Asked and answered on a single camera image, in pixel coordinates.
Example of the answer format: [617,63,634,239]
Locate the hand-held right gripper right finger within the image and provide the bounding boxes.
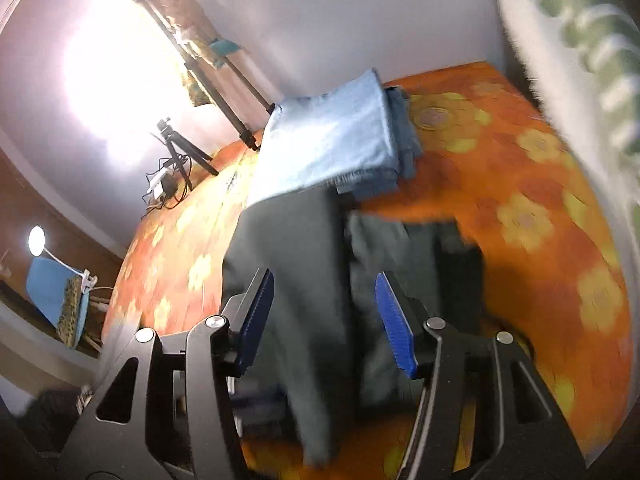
[375,271,588,480]

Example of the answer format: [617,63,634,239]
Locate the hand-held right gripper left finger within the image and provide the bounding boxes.
[60,267,276,480]

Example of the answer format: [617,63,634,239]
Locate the black pants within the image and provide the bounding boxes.
[220,187,486,468]

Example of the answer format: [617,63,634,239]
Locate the white power strip with chargers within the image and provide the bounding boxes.
[147,167,179,202]

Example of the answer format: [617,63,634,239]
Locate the patterned chair cushion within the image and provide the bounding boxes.
[55,276,85,347]

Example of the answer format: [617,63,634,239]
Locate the small black tripod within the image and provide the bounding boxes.
[152,117,221,192]

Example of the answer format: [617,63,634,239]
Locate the orange floral bedsheet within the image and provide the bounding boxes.
[102,60,633,480]

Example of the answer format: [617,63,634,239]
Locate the folded light blue jeans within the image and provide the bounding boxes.
[245,67,426,209]

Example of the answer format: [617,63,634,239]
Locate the blue chair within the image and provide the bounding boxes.
[25,257,102,352]

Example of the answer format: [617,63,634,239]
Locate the tall metal tripod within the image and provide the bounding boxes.
[140,0,277,153]

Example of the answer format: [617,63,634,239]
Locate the round white clamp lamp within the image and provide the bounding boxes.
[27,225,97,302]

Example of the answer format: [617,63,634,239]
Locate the teal cloth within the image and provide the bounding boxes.
[209,37,247,68]

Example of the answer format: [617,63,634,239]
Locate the yellow patterned hanging cloth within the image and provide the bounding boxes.
[127,0,221,108]

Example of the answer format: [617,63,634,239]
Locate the green white patterned pillow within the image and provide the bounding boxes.
[487,0,640,271]

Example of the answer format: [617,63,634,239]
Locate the power strip with cables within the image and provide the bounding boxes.
[140,156,197,217]

